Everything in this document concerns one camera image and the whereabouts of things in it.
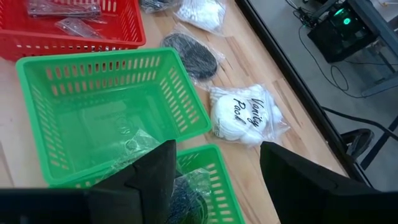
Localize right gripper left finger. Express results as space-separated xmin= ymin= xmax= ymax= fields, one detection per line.
xmin=93 ymin=139 xmax=178 ymax=224

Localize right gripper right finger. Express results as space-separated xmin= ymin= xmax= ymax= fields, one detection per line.
xmin=259 ymin=141 xmax=398 ymax=224

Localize black mesh item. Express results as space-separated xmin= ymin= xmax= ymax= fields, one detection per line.
xmin=159 ymin=23 xmax=227 ymax=91
xmin=139 ymin=0 xmax=183 ymax=15
xmin=104 ymin=128 xmax=213 ymax=224

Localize white vanity pack bag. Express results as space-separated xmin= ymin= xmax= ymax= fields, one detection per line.
xmin=173 ymin=0 xmax=228 ymax=35
xmin=208 ymin=82 xmax=292 ymax=147

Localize bagged silver metal tool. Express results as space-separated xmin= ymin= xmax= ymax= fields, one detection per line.
xmin=53 ymin=16 xmax=106 ymax=40

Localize packets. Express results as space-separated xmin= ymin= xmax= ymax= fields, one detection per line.
xmin=26 ymin=0 xmax=104 ymax=20

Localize green plastic basket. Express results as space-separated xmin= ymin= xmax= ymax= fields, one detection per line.
xmin=174 ymin=143 xmax=247 ymax=224
xmin=15 ymin=47 xmax=213 ymax=190

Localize black computer tower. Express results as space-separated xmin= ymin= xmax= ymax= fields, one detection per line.
xmin=307 ymin=0 xmax=379 ymax=64

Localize red plastic basket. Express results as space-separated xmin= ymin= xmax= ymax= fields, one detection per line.
xmin=0 ymin=0 xmax=147 ymax=62

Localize black frame cable hook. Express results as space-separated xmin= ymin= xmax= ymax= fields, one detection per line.
xmin=340 ymin=128 xmax=376 ymax=161

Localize black aluminium table frame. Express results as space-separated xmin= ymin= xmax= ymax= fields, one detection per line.
xmin=233 ymin=0 xmax=376 ymax=187

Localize grey metal desk frame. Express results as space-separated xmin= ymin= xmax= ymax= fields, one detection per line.
xmin=348 ymin=0 xmax=398 ymax=98

